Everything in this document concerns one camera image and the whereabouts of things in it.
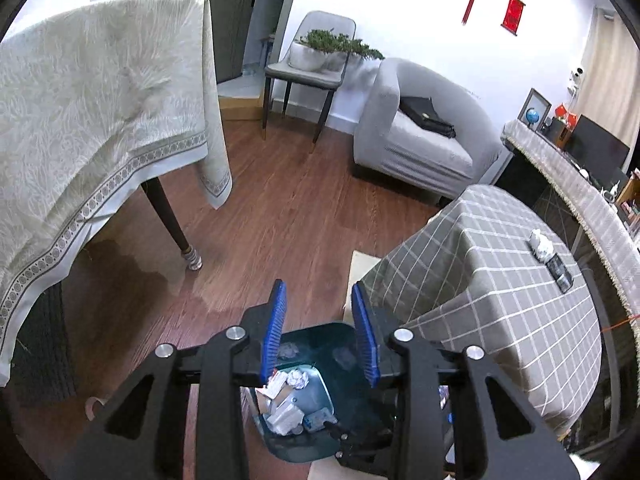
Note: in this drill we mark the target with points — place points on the beige patterned tablecloth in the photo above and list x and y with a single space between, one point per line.
100 110

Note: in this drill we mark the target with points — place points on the wooden desk shelf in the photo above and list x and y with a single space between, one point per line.
631 200

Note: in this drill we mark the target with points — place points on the tape roll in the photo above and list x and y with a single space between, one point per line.
90 407

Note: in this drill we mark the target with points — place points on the grey fringed desk cloth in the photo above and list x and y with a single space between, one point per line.
565 175

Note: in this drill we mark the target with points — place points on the crumpled paper ball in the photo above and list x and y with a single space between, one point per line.
297 379

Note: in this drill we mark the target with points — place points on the red hanging scroll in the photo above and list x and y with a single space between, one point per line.
512 12

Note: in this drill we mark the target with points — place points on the dark brown box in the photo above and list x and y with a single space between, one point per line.
561 134

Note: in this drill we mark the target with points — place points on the white paper carton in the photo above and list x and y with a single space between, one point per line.
285 417

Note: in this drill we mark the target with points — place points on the dark ribbed mat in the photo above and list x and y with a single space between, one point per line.
42 350

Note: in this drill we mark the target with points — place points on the framed globe picture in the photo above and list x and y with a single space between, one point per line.
534 110

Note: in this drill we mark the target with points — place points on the teal plastic bin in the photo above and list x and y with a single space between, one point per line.
320 345

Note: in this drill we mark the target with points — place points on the grey chair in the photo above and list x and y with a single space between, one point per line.
300 72

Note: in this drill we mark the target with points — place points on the potted green plant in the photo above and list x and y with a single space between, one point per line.
305 57

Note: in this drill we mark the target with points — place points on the dark grey door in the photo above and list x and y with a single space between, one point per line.
225 20

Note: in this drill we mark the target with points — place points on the dark wooden table leg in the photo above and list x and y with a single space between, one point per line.
167 220

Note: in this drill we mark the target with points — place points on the flat cardboard box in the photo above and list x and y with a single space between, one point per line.
240 107

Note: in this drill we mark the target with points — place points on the black plastic packet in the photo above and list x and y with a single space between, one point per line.
560 272

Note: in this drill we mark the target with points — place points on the white crumpled tissue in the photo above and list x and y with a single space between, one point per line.
540 246

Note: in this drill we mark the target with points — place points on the grey armchair sofa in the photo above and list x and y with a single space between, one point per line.
425 155

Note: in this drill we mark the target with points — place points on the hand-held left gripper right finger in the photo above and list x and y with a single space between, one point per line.
367 340

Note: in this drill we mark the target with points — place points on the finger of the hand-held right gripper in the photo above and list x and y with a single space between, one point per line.
360 447

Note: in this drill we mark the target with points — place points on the black monitor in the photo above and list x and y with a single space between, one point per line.
595 147

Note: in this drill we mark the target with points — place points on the beige curtain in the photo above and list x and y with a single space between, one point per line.
607 75

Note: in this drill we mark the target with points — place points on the grey checked tablecloth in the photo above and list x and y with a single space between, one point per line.
475 270

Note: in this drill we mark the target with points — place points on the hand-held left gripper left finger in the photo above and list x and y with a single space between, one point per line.
274 335

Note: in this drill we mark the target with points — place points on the white security camera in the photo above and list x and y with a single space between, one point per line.
577 77

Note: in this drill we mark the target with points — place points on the black bag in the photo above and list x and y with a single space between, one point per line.
425 112

